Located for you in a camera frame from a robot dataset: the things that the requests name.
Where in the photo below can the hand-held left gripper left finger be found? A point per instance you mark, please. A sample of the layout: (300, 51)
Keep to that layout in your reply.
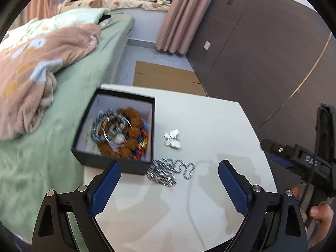
(105, 189)

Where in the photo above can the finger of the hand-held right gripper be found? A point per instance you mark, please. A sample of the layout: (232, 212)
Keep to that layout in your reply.
(278, 151)

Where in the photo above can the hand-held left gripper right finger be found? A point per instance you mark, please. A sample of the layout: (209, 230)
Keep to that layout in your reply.
(233, 189)

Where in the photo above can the black jewelry box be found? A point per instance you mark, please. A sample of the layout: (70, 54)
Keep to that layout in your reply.
(86, 157)

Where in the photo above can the silver bangle with charms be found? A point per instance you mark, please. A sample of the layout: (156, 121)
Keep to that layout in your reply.
(117, 138)

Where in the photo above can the white butterfly brooch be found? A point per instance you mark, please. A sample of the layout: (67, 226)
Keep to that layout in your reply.
(173, 141)

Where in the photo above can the person's right hand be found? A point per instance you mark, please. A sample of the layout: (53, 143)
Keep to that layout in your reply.
(321, 220)

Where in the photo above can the dark brown wardrobe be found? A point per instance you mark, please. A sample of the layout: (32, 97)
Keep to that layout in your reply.
(262, 57)

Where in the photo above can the bed with green sheet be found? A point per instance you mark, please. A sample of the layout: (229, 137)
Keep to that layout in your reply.
(78, 78)

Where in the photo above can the white sticker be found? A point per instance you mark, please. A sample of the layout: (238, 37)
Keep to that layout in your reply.
(207, 45)

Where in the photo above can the flat cardboard sheet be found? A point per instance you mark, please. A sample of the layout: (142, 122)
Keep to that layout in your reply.
(162, 76)

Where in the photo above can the pink and green floral blanket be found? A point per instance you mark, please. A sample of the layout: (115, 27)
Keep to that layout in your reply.
(52, 47)

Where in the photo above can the pink curtain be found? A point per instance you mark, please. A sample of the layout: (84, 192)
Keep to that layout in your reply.
(183, 15)

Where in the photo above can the floral quilt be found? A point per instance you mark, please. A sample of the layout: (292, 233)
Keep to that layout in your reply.
(118, 4)

